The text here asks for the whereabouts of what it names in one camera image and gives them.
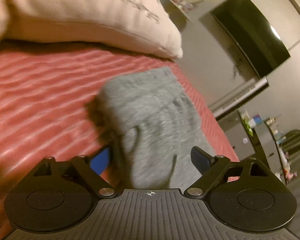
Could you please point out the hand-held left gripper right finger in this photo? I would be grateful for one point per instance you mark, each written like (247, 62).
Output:
(200, 159)

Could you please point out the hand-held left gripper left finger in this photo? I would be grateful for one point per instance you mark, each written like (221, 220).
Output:
(102, 158)

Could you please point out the grey pants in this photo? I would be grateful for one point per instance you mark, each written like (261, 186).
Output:
(155, 120)

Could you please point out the grey bedside cabinet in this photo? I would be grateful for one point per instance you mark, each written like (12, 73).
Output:
(236, 135)

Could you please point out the green tray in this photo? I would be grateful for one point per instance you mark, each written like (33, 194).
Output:
(247, 127)

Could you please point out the blue and white canister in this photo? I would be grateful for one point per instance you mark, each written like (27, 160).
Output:
(255, 121)

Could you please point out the grey vanity desk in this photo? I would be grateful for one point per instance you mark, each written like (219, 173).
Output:
(270, 150)

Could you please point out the pink ribbed blanket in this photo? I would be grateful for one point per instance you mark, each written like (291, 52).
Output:
(40, 92)

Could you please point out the pink plush toy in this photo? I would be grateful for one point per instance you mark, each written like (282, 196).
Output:
(290, 172)

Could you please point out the round vanity mirror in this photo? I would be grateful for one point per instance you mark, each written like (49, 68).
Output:
(295, 143)

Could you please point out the cream pillow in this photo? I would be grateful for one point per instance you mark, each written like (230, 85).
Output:
(77, 10)

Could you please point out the black wall television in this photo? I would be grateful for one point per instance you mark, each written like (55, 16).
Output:
(252, 35)

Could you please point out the wall shelf with trinkets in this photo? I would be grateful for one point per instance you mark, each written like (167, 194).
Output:
(180, 12)

